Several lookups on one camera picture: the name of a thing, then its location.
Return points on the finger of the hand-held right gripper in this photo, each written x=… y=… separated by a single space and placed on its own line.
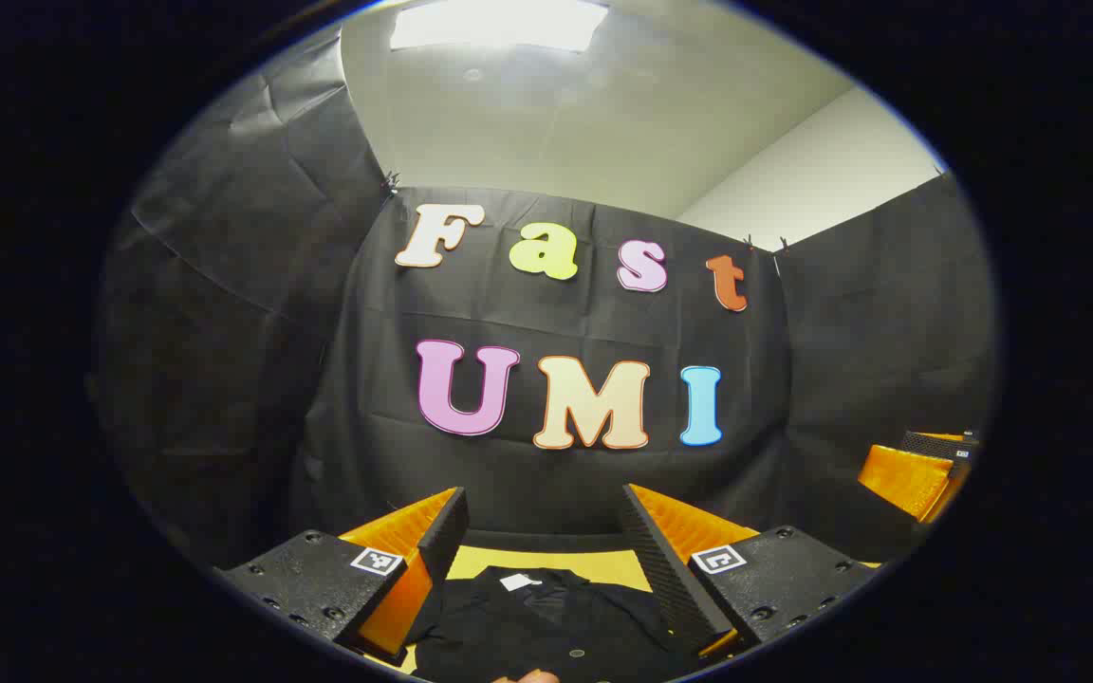
x=940 y=446
x=902 y=479

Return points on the rectangular ceiling light panel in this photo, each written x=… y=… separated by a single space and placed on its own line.
x=499 y=24

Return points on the black backdrop cloth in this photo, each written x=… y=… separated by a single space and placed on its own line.
x=556 y=313

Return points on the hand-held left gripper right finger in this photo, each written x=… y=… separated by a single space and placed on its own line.
x=660 y=560

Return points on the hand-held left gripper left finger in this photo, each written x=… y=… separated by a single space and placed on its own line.
x=447 y=531

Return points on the black button-up garment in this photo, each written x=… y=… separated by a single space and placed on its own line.
x=546 y=636

